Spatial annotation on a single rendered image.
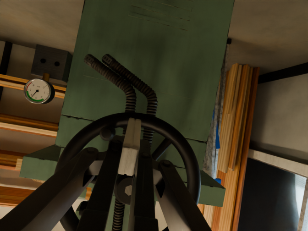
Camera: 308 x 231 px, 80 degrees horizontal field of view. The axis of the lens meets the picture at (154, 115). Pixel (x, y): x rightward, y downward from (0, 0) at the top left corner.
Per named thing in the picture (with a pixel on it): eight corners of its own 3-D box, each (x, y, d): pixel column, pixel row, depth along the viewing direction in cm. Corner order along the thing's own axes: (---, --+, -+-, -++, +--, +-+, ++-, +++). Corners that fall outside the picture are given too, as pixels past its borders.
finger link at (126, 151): (124, 175, 17) (117, 174, 17) (130, 140, 23) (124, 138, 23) (131, 147, 16) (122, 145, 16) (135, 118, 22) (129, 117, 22)
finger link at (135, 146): (131, 147, 16) (139, 149, 16) (135, 118, 22) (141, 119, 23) (124, 175, 17) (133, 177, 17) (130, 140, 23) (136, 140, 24)
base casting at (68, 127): (209, 142, 57) (203, 172, 57) (170, 129, 114) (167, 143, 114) (58, 114, 52) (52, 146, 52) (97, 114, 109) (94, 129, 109)
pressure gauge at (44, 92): (54, 73, 45) (47, 106, 45) (60, 76, 49) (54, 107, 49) (27, 68, 45) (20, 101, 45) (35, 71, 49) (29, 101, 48)
